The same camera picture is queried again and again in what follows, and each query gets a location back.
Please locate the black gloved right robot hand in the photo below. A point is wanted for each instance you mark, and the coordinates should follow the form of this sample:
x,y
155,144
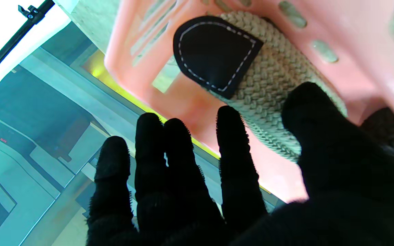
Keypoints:
x,y
183,205

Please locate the beige woven belt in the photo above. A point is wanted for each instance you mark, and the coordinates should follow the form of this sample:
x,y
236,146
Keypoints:
x,y
272,75

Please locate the pink plastic storage basket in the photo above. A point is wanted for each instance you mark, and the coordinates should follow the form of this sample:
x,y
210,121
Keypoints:
x,y
354,34

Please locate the black tripod pole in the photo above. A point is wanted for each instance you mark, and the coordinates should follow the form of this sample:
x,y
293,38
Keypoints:
x,y
12,44

